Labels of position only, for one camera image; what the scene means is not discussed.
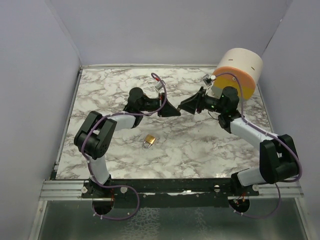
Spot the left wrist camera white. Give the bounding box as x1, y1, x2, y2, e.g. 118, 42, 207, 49
154, 77, 163, 92

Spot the larger brass padlock near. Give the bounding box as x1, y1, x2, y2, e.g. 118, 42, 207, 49
142, 134, 156, 149

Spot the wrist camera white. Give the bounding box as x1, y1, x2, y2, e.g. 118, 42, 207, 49
202, 74, 216, 88
154, 77, 163, 92

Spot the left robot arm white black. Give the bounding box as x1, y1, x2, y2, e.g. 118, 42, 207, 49
74, 87, 181, 198

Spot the aluminium frame rail front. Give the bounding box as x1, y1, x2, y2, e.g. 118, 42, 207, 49
39, 180, 304, 201

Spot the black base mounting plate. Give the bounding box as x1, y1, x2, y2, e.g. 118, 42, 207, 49
81, 178, 259, 209

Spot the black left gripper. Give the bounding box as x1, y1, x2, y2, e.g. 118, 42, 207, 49
138, 92, 181, 117

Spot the round mini drawer cabinet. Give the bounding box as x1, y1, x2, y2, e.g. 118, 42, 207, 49
211, 47, 263, 100

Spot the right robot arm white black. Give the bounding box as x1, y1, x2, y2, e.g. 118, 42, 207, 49
178, 86, 301, 196

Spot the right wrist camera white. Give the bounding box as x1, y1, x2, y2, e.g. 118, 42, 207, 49
202, 74, 216, 88

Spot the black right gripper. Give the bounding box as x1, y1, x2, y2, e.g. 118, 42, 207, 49
178, 87, 226, 115

